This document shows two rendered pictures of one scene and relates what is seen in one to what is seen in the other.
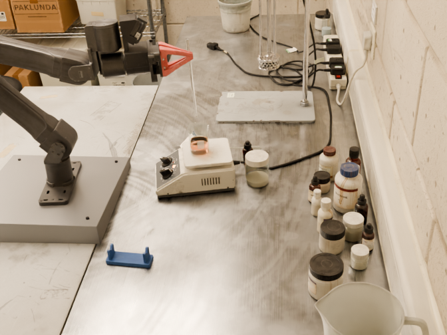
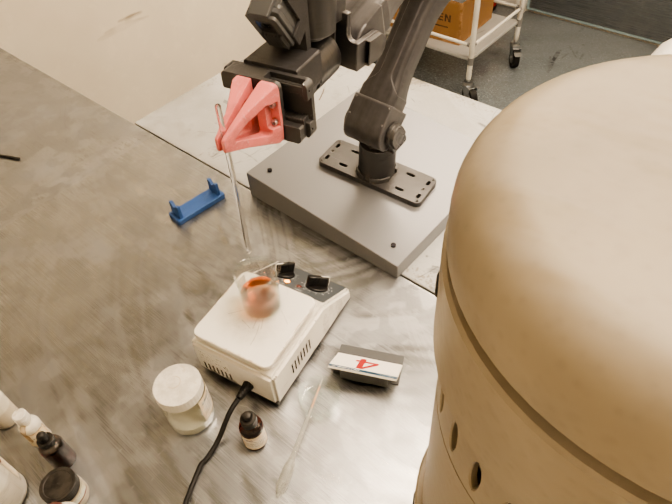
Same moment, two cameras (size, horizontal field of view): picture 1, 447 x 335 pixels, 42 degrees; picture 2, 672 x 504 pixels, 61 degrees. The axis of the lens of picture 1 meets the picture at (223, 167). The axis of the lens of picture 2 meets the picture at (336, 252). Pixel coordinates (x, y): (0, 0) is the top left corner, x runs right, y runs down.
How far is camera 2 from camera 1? 1.66 m
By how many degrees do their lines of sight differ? 87
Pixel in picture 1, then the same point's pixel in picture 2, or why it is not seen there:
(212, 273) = (99, 260)
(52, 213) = (310, 148)
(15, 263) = not seen: hidden behind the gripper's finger
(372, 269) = not seen: outside the picture
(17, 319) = (213, 123)
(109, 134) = not seen: hidden behind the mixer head
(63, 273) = (237, 159)
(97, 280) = (200, 177)
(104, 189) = (321, 206)
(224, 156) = (215, 329)
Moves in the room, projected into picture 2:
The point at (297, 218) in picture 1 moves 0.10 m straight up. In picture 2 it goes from (65, 404) to (32, 364)
